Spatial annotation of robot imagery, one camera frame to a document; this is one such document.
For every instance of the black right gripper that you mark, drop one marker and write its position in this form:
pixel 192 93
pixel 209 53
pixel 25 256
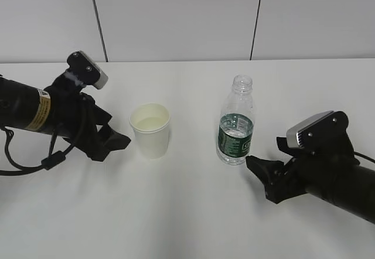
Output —
pixel 314 173

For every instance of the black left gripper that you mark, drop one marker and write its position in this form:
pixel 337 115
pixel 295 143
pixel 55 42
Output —
pixel 75 121

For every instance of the white paper cup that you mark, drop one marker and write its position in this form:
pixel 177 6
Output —
pixel 150 123

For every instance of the clear water bottle green label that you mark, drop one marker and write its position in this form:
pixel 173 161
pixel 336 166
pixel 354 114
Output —
pixel 236 123

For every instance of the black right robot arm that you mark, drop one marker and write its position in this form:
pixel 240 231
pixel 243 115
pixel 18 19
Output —
pixel 353 192

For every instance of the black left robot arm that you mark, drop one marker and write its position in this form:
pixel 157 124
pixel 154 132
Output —
pixel 24 107

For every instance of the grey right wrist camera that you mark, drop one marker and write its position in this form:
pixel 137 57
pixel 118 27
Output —
pixel 323 133

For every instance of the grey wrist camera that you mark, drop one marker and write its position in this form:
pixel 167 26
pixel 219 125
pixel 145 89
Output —
pixel 85 70
pixel 323 133

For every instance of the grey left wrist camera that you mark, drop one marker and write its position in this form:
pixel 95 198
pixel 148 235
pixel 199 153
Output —
pixel 85 70

